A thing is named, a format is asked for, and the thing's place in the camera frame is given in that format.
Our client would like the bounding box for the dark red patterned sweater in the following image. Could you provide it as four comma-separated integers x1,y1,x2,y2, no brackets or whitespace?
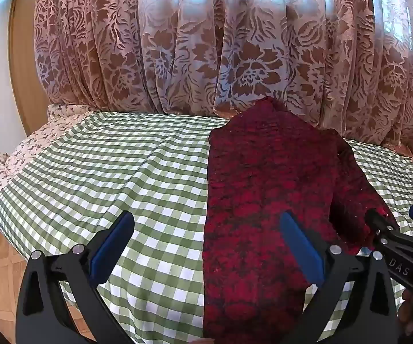
202,98,395,343

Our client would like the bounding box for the green white checkered bedsheet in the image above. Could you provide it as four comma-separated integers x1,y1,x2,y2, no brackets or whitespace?
0,112,413,343

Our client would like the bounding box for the floral patterned mattress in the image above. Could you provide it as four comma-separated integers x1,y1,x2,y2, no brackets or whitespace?
0,105,95,193

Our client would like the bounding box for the brown floral curtain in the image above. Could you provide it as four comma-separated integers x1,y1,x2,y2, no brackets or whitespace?
34,0,413,155

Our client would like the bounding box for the wooden door frame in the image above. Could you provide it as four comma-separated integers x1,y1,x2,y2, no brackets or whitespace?
8,0,49,135

